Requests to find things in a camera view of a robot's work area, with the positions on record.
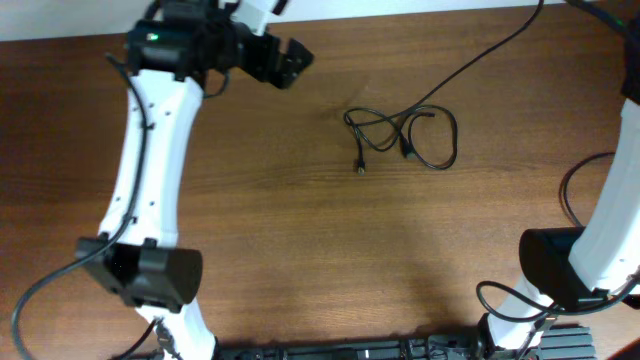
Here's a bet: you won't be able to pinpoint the black usb cables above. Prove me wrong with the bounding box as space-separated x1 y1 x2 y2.
342 0 546 176

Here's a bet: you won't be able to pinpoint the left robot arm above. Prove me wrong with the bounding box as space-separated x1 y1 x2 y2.
76 0 313 359

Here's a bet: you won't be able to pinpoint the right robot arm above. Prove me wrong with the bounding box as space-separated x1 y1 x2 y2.
479 18 639 356

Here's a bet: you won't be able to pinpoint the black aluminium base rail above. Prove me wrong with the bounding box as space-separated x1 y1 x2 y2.
215 326 597 360

